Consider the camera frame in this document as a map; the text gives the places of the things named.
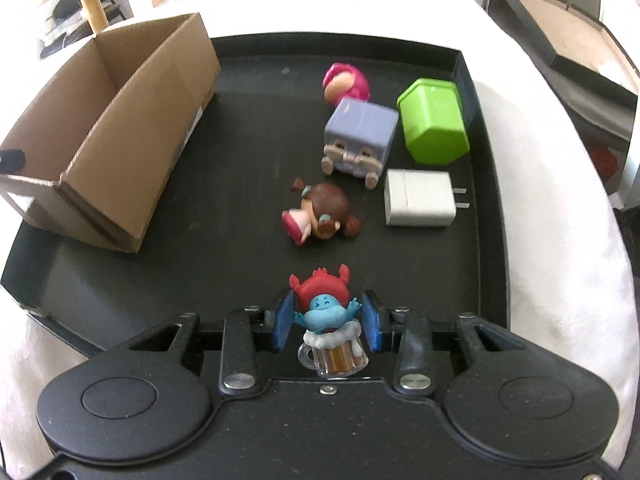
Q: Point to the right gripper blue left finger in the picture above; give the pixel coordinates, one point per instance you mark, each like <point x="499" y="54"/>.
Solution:
<point x="248" y="331"/>

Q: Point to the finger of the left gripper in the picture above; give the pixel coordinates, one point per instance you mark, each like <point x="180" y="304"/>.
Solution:
<point x="12" y="161"/>

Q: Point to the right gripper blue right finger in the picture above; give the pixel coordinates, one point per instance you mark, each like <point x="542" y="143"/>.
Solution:
<point x="408" y="333"/>

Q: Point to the blue troll beer mug figurine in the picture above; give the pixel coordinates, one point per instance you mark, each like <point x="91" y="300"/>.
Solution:
<point x="331" y="344"/>

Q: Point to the brown cardboard box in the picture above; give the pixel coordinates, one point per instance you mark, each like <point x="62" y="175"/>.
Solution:
<point x="96" y="146"/>

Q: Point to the white power adapter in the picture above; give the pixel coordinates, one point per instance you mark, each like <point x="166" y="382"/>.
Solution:
<point x="421" y="198"/>

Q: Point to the white blanket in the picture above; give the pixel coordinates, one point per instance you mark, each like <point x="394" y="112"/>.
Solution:
<point x="570" y="283"/>

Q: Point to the brown-haired girl figurine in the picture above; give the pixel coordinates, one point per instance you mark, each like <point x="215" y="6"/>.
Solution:
<point x="324" y="210"/>

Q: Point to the black tray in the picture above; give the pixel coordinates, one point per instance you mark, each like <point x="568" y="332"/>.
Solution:
<point x="216" y="242"/>

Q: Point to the grey cube rabbit toy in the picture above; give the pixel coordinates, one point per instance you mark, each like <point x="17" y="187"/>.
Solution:
<point x="357" y="140"/>

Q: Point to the green hexagonal container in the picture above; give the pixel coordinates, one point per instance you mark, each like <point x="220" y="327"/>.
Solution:
<point x="431" y="115"/>

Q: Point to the pink hooded figurine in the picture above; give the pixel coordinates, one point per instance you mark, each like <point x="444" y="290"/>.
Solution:
<point x="343" y="80"/>

